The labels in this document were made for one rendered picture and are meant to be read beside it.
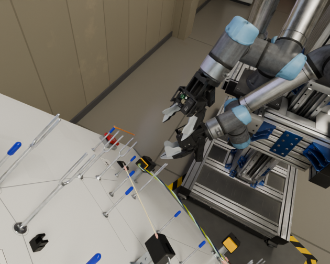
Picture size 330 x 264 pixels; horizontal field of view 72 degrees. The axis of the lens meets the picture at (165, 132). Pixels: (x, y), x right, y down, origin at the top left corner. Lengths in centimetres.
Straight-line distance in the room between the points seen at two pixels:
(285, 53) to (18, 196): 67
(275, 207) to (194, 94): 155
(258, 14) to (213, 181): 129
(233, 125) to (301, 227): 165
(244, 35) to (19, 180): 55
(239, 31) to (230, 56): 6
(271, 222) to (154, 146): 118
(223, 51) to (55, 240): 52
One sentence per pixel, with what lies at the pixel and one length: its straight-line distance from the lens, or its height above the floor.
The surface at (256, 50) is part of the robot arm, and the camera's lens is 70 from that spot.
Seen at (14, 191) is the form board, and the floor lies 147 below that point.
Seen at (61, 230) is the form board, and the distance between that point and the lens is 42.
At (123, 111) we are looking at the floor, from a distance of 254.
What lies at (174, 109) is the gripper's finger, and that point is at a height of 133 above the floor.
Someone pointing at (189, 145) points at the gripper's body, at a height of 116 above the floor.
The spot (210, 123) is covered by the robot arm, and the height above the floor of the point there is 124.
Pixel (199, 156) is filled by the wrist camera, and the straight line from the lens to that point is 90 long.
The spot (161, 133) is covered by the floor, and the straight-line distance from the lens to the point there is 236.
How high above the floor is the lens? 182
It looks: 50 degrees down
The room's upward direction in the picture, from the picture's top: 11 degrees clockwise
